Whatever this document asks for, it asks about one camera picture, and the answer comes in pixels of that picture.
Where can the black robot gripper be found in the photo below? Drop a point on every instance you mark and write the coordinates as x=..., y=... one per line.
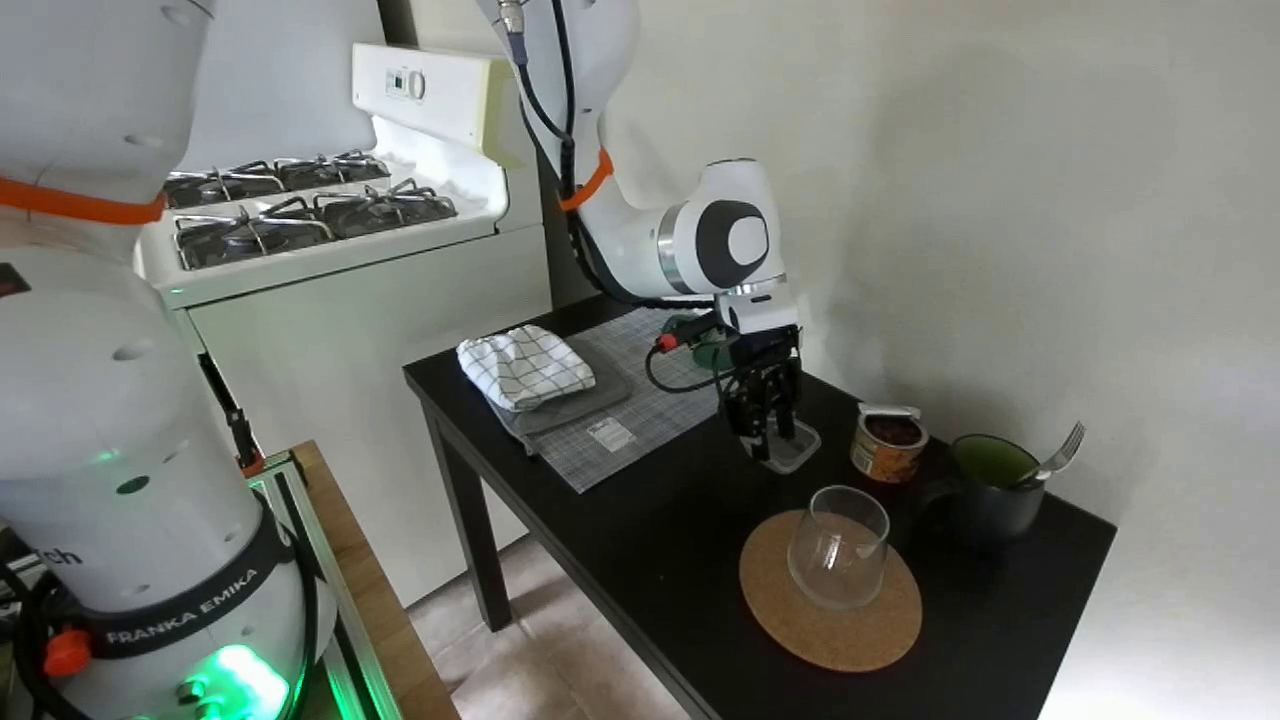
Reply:
x=763, y=366

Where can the small clear glass bowl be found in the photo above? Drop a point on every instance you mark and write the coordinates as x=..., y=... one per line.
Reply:
x=787, y=450

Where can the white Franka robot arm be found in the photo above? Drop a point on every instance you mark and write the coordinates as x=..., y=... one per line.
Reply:
x=173, y=594

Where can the green round lid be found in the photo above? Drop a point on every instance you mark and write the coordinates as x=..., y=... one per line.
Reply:
x=708, y=351

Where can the open orange tin can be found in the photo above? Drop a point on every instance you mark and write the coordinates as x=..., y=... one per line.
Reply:
x=890, y=442

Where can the grey gridded cutting mat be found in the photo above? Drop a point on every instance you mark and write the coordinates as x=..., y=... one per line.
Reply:
x=661, y=405

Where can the tall clear glass cup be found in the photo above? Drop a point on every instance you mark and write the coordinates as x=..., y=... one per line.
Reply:
x=843, y=545

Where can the dark grey folded cloth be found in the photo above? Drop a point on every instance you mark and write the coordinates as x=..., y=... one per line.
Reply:
x=566, y=408

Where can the black wooden table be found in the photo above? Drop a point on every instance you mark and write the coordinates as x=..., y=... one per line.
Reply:
x=684, y=552

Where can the black pot with green contents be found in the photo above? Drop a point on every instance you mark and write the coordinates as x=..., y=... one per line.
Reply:
x=991, y=492

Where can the white checkered dish towel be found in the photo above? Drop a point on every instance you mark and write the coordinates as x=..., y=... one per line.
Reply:
x=526, y=366

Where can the round cork trivet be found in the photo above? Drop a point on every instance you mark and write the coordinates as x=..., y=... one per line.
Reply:
x=827, y=636

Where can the metal spoon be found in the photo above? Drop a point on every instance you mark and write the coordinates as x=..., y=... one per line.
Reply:
x=1061, y=459

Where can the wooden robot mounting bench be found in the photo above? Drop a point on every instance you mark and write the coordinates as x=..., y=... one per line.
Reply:
x=374, y=661

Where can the white gas stove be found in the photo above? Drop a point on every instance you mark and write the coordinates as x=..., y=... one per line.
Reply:
x=336, y=217

